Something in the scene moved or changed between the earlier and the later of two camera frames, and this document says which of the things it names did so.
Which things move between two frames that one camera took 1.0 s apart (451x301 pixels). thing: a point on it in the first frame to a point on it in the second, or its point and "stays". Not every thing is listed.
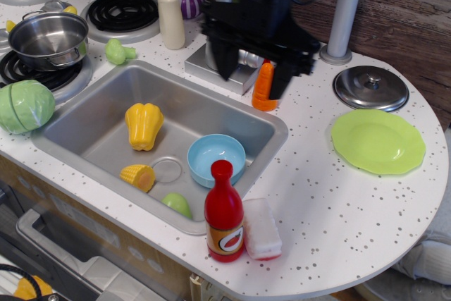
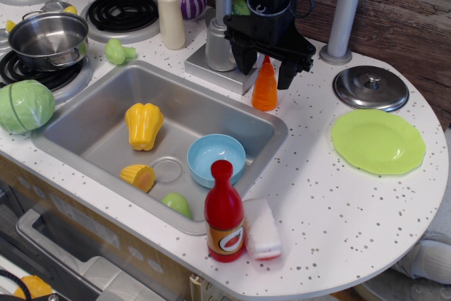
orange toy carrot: [261, 100] stays
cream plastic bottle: [170, 13] stays
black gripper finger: [227, 58] to [245, 56]
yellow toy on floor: [25, 290] stays
